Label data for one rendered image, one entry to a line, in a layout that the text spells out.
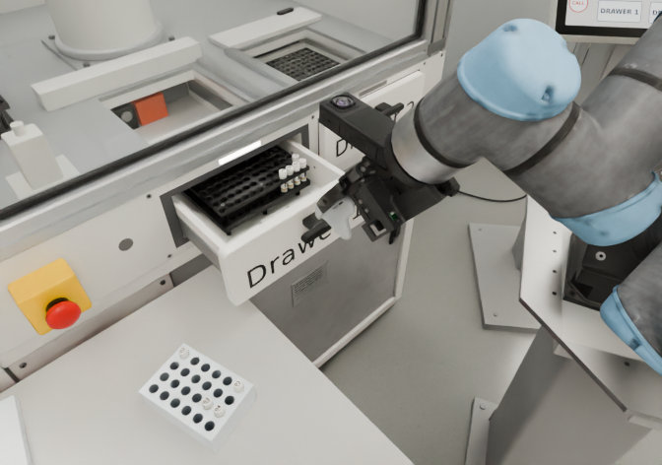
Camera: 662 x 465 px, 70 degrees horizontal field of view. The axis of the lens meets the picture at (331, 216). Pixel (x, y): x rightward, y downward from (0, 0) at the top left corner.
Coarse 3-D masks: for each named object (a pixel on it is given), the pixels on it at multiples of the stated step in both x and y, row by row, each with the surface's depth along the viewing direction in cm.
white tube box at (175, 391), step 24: (168, 360) 64; (192, 360) 65; (168, 384) 61; (192, 384) 61; (216, 384) 61; (168, 408) 59; (192, 408) 59; (240, 408) 60; (192, 432) 59; (216, 432) 57
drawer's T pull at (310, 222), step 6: (312, 216) 69; (306, 222) 68; (312, 222) 68; (318, 222) 68; (324, 222) 68; (312, 228) 67; (318, 228) 67; (324, 228) 67; (330, 228) 68; (306, 234) 66; (312, 234) 66; (318, 234) 67; (306, 240) 66
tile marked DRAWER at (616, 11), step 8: (600, 0) 104; (608, 0) 104; (616, 0) 104; (624, 0) 104; (600, 8) 104; (608, 8) 104; (616, 8) 104; (624, 8) 104; (632, 8) 104; (640, 8) 104; (600, 16) 104; (608, 16) 104; (616, 16) 104; (624, 16) 104; (632, 16) 104; (640, 16) 104
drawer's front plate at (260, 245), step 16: (320, 192) 70; (288, 208) 67; (304, 208) 67; (272, 224) 65; (288, 224) 67; (352, 224) 79; (240, 240) 63; (256, 240) 64; (272, 240) 66; (288, 240) 69; (320, 240) 75; (224, 256) 61; (240, 256) 63; (256, 256) 65; (272, 256) 68; (304, 256) 74; (224, 272) 64; (240, 272) 65; (256, 272) 67; (240, 288) 66; (256, 288) 69
